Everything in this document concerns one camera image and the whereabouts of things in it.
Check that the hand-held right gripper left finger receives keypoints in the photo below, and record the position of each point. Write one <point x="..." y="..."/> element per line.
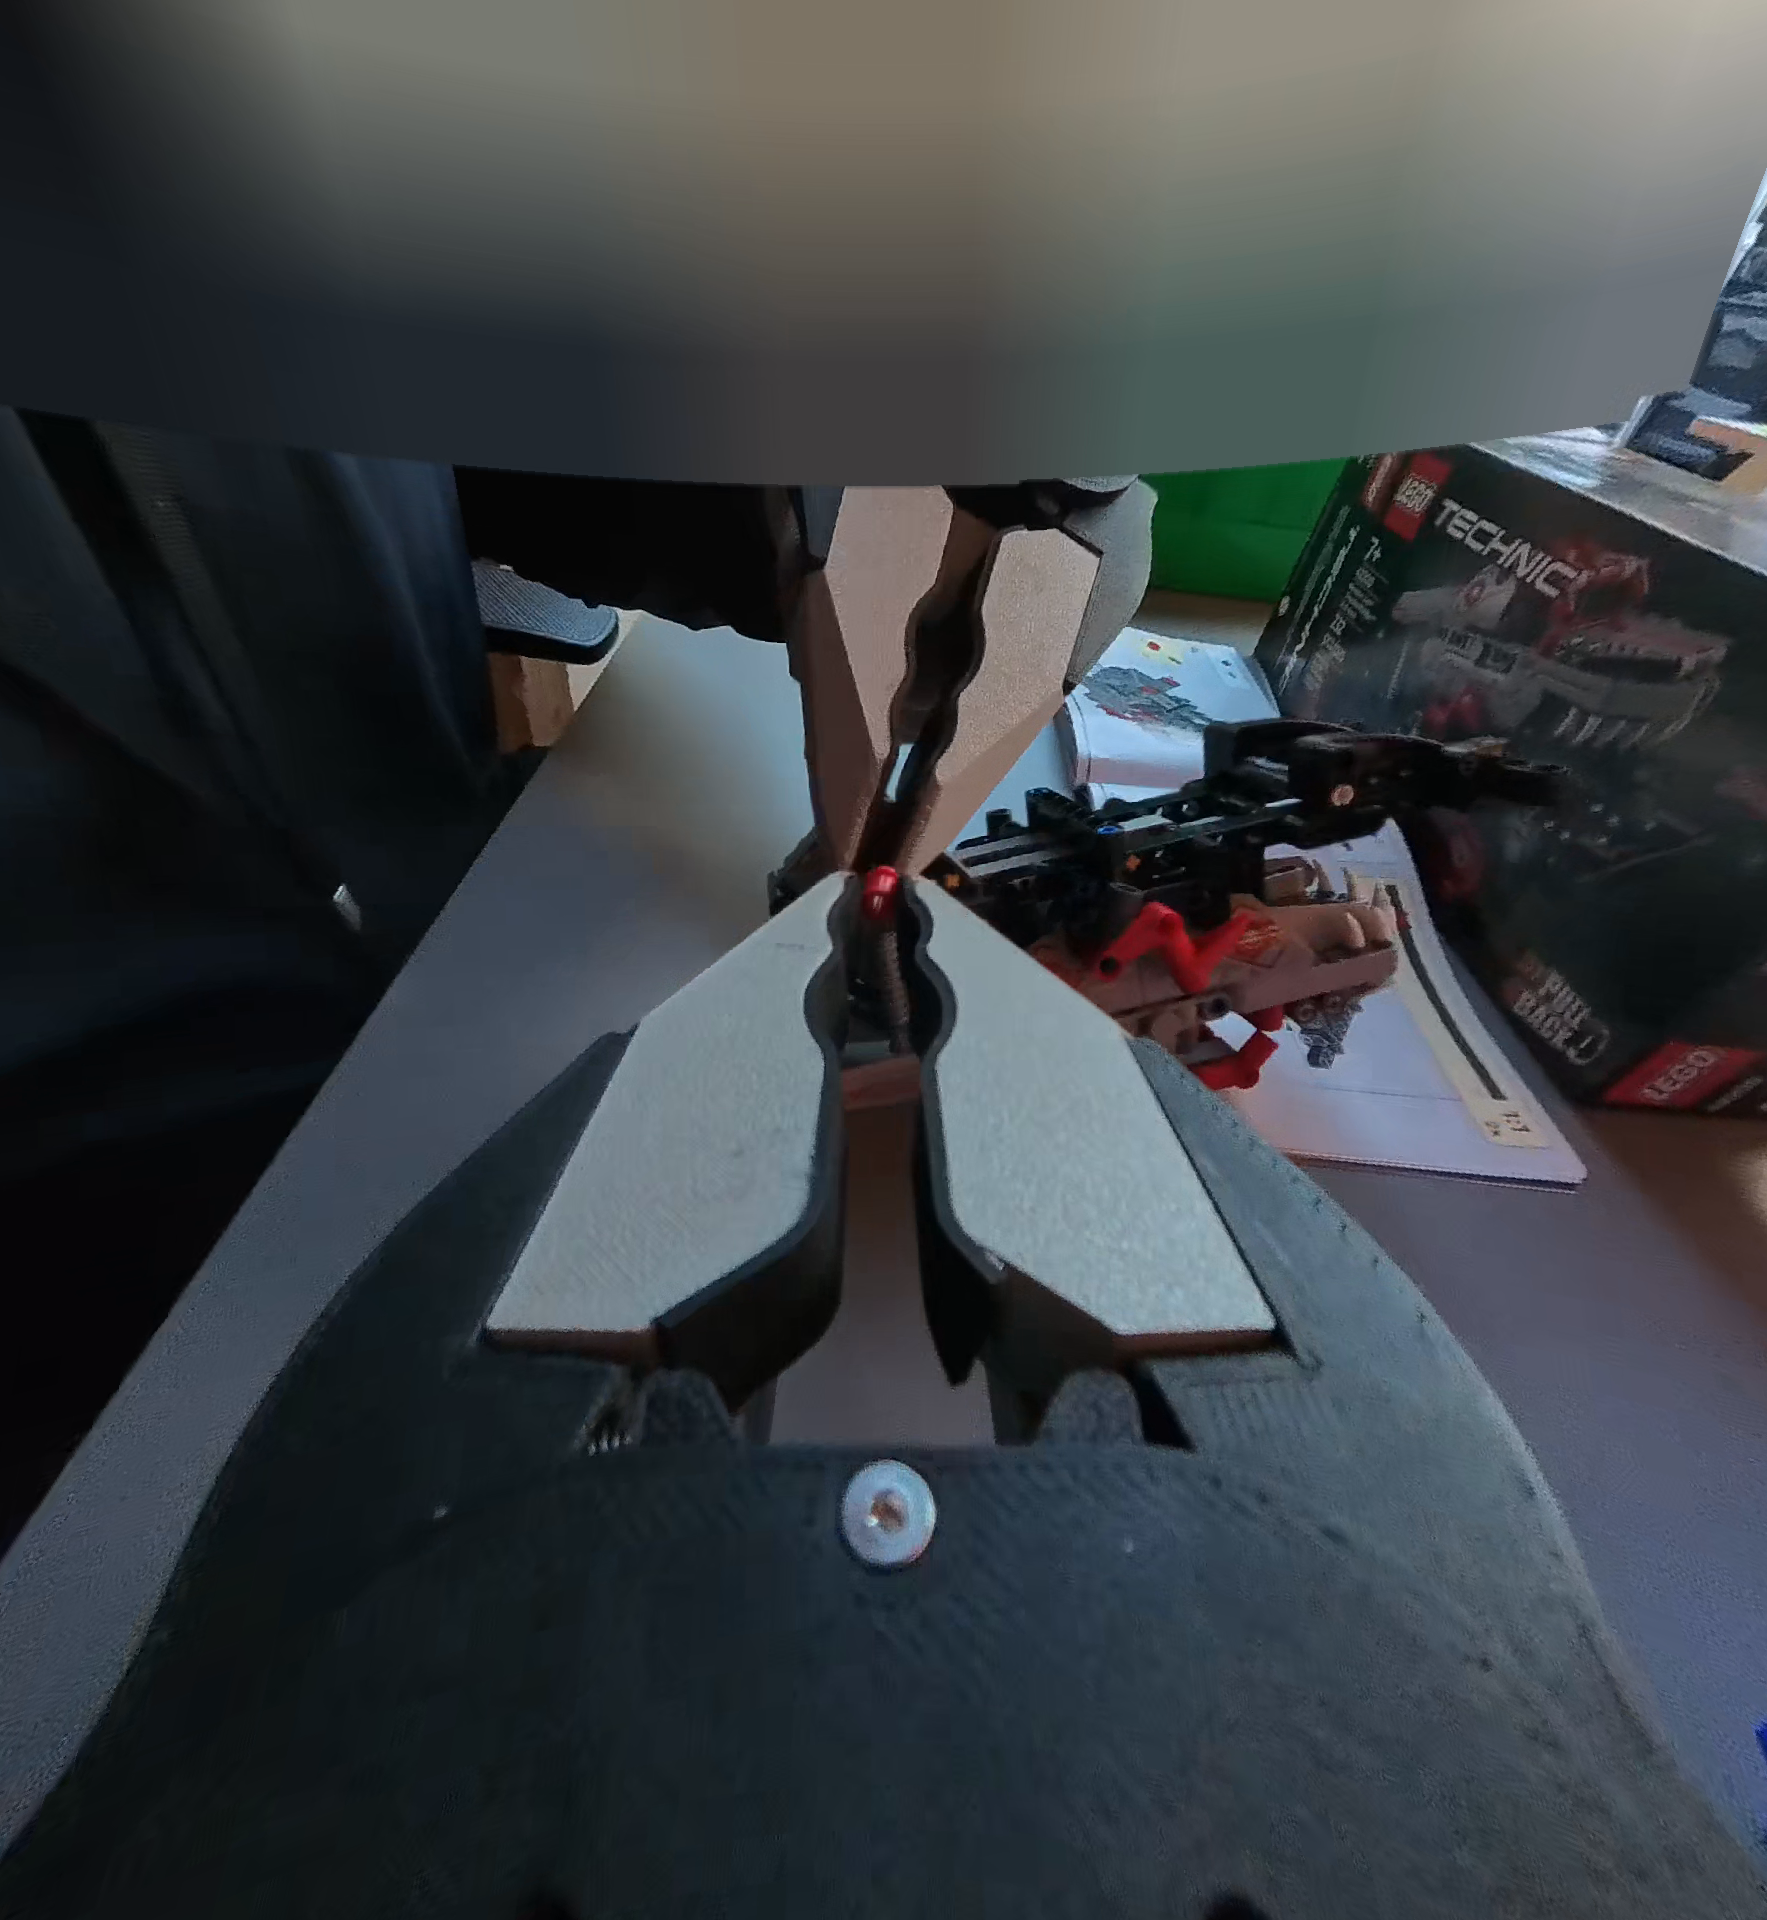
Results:
<point x="689" y="1156"/>

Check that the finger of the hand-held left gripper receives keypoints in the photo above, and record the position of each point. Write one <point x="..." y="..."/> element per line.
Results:
<point x="868" y="631"/>
<point x="1026" y="646"/>

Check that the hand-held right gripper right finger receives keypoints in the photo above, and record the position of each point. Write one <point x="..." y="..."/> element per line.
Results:
<point x="1094" y="1185"/>

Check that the small red lego bush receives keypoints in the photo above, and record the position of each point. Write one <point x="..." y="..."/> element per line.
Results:
<point x="875" y="896"/>

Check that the black grey lego truck model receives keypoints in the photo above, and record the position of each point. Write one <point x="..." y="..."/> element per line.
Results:
<point x="1227" y="823"/>

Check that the person's left forearm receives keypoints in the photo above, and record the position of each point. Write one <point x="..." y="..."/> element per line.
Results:
<point x="644" y="554"/>

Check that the black toy set box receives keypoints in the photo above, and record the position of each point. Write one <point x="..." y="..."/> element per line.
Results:
<point x="1574" y="751"/>

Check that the green plastic bin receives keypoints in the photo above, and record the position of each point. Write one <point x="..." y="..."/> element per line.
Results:
<point x="1227" y="526"/>

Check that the open instruction booklet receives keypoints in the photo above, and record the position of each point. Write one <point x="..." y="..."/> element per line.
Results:
<point x="1362" y="1079"/>

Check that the black office chair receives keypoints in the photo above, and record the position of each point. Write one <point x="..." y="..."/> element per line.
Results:
<point x="545" y="611"/>

